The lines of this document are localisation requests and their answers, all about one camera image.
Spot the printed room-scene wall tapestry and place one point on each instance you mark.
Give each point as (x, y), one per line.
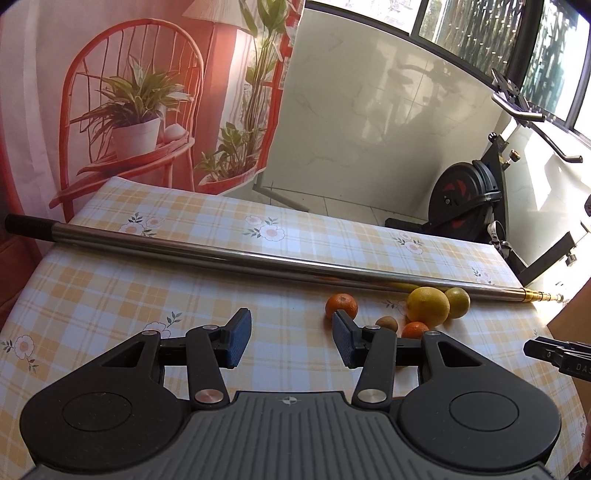
(46, 92)

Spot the large yellow lemon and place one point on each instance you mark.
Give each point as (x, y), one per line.
(428, 305)

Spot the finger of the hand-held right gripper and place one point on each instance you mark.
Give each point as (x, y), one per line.
(554, 347)

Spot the long metal pole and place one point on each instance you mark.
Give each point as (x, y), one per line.
(231, 254)

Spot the yellow checkered floral tablecloth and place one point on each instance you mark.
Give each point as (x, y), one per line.
(138, 295)

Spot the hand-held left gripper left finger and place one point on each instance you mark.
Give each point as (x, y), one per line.
(236, 339)

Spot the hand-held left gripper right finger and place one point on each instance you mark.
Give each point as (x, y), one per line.
(347, 339)

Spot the sliding glass window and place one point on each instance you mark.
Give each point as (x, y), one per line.
(461, 27)

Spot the green-yellow lemon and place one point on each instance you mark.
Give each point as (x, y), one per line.
(459, 302)

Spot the small tangerine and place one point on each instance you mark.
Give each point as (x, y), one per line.
(414, 330)
(342, 305)

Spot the small brown kiwi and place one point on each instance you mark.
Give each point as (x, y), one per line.
(387, 323)

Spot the black exercise bike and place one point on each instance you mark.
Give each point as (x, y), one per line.
(461, 194)

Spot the wooden board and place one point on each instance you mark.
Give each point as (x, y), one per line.
(572, 323)

